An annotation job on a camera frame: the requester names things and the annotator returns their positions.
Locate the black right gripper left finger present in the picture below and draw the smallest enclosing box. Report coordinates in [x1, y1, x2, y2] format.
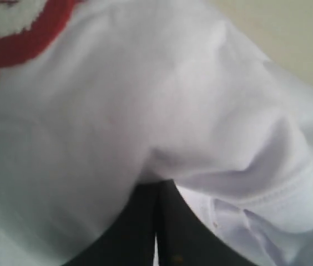
[66, 183, 158, 266]

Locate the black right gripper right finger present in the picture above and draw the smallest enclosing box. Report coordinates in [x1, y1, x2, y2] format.
[156, 181, 253, 266]

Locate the white t-shirt red Chinese patch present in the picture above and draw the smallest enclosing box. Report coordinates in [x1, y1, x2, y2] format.
[0, 1, 313, 265]

